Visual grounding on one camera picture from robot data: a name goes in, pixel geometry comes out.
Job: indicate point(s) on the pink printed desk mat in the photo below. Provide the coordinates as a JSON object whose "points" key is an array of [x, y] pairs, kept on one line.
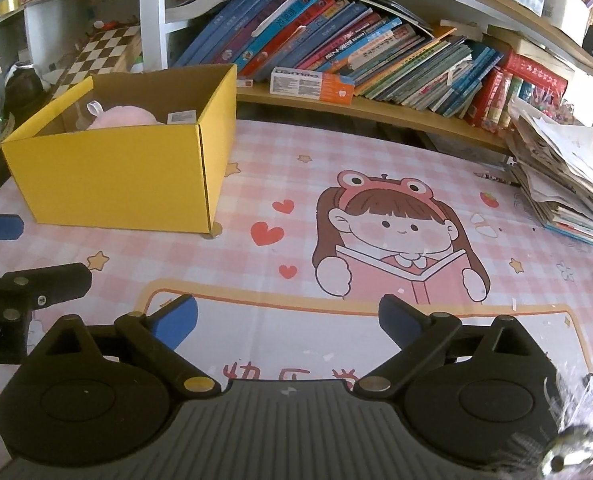
{"points": [[276, 185]]}

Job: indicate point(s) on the pink crystal ornaments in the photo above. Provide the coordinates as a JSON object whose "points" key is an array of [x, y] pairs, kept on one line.
{"points": [[551, 105]]}

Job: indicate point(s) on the pink plush toy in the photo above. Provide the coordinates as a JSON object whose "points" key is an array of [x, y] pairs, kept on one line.
{"points": [[121, 116]]}

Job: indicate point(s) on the wooden chessboard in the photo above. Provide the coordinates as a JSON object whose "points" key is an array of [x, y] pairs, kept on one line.
{"points": [[101, 50]]}

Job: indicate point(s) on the white curved bookend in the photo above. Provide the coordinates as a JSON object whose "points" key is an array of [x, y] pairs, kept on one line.
{"points": [[201, 2]]}

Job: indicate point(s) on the white side shelf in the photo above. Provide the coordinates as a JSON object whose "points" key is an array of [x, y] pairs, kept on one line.
{"points": [[51, 5]]}

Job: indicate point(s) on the white storage bin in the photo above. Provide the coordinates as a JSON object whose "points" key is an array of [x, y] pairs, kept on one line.
{"points": [[568, 7]]}

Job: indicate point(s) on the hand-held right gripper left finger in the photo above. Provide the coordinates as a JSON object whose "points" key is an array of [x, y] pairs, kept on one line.
{"points": [[176, 322]]}

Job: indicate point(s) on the row of colourful books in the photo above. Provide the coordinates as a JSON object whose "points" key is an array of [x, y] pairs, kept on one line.
{"points": [[326, 35]]}

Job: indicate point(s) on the small metal disc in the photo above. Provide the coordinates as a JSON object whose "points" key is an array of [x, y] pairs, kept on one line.
{"points": [[214, 231]]}

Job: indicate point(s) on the white and orange carton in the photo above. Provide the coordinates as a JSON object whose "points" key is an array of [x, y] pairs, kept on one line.
{"points": [[301, 82]]}

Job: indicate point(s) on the dark pencil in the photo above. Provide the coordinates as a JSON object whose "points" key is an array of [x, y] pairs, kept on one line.
{"points": [[496, 178]]}

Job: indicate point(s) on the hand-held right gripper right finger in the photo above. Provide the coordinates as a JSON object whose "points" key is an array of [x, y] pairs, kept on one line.
{"points": [[399, 322]]}

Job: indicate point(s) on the stack of papers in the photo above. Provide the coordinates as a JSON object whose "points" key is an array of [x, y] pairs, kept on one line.
{"points": [[561, 175]]}

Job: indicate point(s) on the yellow cardboard box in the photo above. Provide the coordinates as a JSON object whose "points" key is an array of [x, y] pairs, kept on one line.
{"points": [[126, 180]]}

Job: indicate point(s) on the wooden bookshelf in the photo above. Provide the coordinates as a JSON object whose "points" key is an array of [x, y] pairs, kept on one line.
{"points": [[376, 110]]}

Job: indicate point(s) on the white cube charger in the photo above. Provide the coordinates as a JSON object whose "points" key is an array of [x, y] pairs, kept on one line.
{"points": [[181, 116]]}

